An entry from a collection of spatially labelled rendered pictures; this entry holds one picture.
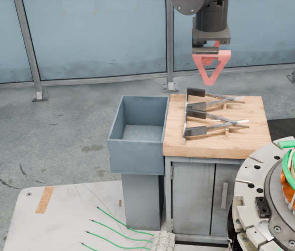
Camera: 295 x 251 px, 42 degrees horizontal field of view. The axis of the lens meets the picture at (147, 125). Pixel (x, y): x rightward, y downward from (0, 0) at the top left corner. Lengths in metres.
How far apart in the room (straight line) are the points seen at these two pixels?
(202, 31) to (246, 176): 0.27
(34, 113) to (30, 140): 0.33
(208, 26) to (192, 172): 0.28
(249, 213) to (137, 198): 0.36
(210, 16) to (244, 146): 0.24
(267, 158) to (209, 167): 0.14
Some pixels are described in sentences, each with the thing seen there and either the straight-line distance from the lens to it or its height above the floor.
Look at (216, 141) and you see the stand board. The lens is 0.73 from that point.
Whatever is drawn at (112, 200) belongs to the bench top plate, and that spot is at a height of 0.78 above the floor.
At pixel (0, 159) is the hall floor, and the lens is 2.56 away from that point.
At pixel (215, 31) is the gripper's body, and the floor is 1.25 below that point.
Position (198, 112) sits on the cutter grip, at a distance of 0.76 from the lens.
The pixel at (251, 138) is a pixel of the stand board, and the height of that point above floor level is 1.06.
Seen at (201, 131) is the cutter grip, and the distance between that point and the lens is 0.72.
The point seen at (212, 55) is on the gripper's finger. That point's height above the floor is 1.22.
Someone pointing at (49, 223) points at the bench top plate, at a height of 0.78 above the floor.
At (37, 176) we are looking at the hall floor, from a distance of 2.35.
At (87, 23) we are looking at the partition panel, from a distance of 2.79.
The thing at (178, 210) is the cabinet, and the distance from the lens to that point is 0.85.
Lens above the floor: 1.51
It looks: 35 degrees down
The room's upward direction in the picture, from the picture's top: 3 degrees counter-clockwise
